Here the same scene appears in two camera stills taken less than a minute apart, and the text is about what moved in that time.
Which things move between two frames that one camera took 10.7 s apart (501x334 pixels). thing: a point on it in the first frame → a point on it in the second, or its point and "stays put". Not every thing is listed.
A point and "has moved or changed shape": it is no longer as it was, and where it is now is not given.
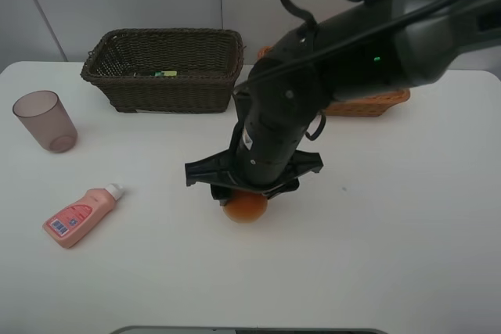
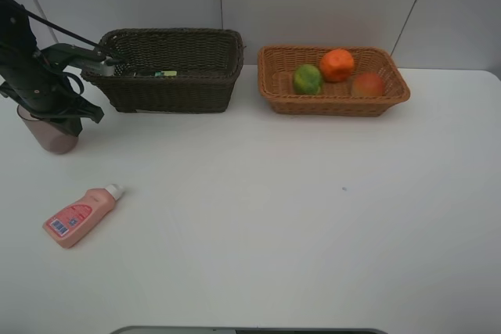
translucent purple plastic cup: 47,118 stays put
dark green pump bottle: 156,73 stays put
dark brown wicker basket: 167,70 stays put
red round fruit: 245,206 has moved or changed shape
